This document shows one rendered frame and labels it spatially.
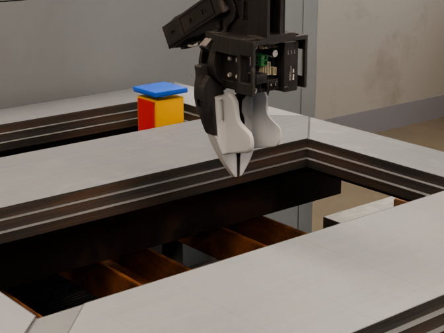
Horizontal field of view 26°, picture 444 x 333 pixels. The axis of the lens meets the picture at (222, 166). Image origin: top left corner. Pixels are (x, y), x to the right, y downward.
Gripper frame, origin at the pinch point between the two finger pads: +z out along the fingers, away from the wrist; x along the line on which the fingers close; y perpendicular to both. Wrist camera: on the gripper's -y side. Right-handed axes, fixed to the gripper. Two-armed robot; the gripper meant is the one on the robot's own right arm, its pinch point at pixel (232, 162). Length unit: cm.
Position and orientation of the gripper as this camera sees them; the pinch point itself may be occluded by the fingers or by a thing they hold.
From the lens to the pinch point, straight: 99.7
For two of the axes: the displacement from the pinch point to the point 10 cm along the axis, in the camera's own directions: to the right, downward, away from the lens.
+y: 6.3, 2.2, -7.4
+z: 0.0, 9.6, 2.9
